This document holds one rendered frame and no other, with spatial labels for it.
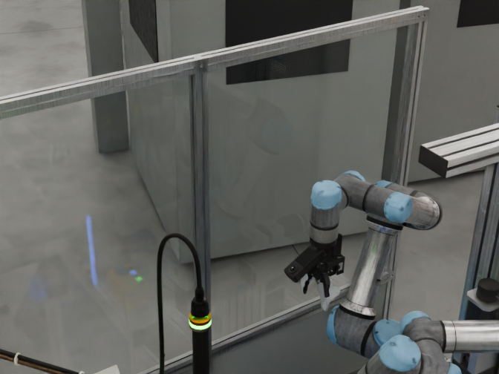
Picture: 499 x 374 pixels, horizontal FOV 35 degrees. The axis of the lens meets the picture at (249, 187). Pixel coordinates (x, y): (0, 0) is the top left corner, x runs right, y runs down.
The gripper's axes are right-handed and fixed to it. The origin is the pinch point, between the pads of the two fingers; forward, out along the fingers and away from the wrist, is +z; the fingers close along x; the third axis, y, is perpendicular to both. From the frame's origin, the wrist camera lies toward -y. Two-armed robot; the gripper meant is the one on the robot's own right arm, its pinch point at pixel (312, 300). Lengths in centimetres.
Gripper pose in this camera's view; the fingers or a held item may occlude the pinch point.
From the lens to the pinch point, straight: 222.8
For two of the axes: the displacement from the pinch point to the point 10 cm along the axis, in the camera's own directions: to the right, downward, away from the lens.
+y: 8.3, -2.7, 4.9
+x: -5.6, -4.1, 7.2
